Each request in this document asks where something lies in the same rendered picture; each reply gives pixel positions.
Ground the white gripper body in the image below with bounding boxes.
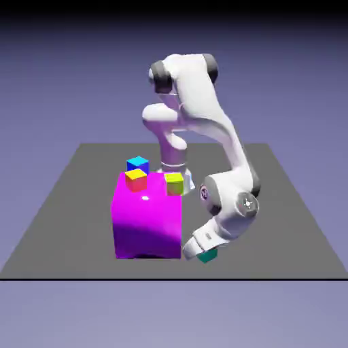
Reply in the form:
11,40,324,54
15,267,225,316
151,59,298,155
181,219,230,261

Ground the small teal cube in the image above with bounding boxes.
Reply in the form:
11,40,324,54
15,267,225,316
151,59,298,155
196,246,219,264

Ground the small yellow-green cube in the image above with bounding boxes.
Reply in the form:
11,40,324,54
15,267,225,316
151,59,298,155
164,172,185,196

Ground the small orange cube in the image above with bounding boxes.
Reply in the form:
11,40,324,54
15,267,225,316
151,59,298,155
124,168,148,193

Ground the small blue cube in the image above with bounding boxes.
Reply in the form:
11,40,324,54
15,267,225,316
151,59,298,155
126,155,150,176

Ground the large magenta box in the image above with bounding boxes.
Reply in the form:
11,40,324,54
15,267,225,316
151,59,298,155
110,170,183,260

